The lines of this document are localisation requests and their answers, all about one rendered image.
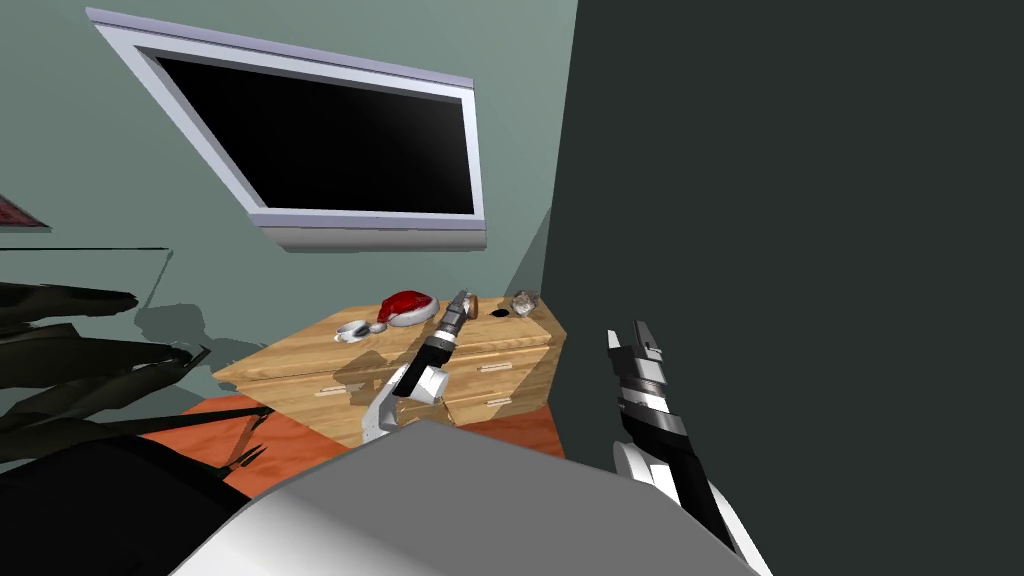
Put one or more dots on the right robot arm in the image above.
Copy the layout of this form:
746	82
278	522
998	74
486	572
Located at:
680	460

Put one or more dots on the white mug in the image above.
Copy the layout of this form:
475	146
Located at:
350	330

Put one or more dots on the dark red wall picture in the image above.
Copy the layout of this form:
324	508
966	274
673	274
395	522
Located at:
16	216

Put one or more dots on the white framed window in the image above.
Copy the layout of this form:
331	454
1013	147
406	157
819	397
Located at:
336	136

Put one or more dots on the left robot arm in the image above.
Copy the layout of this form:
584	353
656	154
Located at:
437	352

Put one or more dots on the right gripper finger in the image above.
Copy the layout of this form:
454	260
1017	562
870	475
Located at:
646	338
613	342

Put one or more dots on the light wooden dresser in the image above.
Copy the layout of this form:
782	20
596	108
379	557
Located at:
320	352

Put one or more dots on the red and white santa hat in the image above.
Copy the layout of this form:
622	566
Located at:
408	306

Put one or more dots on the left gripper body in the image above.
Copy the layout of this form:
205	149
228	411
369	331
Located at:
457	310

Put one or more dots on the brown round object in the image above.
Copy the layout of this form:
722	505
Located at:
474	306

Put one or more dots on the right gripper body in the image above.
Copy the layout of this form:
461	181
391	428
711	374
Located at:
638	368

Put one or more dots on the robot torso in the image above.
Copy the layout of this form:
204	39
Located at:
480	512

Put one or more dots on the dark leafy plant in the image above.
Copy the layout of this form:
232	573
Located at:
72	352

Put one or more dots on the grey crumpled object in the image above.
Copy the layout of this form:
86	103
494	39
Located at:
525	303

